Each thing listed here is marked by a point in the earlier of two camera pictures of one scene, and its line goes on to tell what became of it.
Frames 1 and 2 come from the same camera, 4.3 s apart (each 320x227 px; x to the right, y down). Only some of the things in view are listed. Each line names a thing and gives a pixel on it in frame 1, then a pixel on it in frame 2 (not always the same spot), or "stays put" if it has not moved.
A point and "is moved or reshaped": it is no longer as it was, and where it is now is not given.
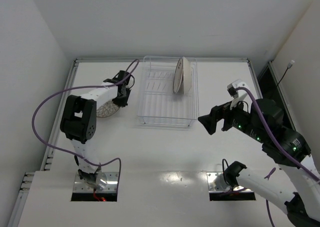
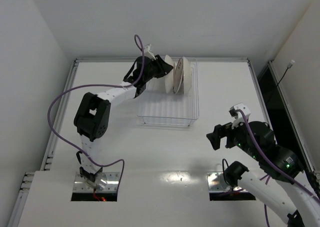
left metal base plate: x=80 y=186 stays put
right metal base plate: x=217 y=183 stays put
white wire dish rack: x=157 y=103 stays put
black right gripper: x=223 y=117 → x=223 y=136
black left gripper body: x=122 y=93 → x=158 y=68
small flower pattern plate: x=107 y=109 is moved or reshaped
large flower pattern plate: x=187 y=76 stays put
